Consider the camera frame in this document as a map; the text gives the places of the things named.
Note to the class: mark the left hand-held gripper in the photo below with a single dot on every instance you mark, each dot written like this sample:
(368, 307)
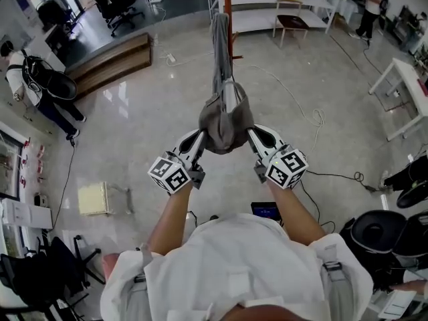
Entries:
(168, 176)

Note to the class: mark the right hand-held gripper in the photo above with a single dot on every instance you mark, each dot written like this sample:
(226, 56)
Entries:
(287, 170)

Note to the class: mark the grey cloth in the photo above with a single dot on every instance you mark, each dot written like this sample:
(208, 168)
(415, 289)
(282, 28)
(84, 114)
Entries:
(220, 125)

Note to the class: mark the person's right forearm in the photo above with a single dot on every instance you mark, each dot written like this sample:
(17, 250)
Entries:
(294, 212)

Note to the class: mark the person's left forearm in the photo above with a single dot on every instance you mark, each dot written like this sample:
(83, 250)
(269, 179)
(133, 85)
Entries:
(170, 219)

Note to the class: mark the white metal shelf rack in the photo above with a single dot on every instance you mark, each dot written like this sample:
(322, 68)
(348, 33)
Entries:
(267, 22)

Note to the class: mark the black screen device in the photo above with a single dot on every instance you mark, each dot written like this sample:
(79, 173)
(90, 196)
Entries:
(264, 210)

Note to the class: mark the white power strip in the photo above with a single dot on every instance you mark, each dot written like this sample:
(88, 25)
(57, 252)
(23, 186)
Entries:
(170, 59)

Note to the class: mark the grey hanging garment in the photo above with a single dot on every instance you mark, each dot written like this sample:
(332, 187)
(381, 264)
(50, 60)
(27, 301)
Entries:
(220, 45)

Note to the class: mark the pale yellow panel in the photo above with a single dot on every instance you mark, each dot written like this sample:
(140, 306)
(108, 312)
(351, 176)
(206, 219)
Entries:
(93, 198)

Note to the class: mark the dark wooden step platform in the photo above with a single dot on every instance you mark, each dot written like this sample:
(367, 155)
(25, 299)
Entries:
(110, 65)

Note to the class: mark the person's white shirt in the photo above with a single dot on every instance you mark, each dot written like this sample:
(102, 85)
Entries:
(234, 263)

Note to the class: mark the wooden chair with dark seat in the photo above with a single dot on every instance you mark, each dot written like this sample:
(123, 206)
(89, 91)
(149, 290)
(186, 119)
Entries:
(292, 22)

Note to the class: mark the group of red white tags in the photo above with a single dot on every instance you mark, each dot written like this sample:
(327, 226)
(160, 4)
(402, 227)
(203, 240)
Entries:
(41, 150)

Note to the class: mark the small white device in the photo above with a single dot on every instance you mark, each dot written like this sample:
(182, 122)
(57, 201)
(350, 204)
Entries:
(41, 201)

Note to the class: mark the white table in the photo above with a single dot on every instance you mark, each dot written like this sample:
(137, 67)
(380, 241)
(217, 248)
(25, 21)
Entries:
(406, 72)

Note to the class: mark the black office chair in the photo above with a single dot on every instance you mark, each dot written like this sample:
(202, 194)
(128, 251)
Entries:
(50, 263)
(113, 2)

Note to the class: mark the white storage box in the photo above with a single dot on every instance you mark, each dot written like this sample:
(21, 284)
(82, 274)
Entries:
(26, 214)

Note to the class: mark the glass display cabinet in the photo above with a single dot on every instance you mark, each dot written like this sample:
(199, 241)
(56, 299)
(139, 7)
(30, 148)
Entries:
(10, 166)

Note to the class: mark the white paper sheet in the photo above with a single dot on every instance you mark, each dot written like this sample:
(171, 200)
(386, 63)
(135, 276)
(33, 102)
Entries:
(398, 303)

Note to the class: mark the blue wall poster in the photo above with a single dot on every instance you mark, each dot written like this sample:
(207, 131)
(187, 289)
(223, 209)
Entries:
(25, 7)

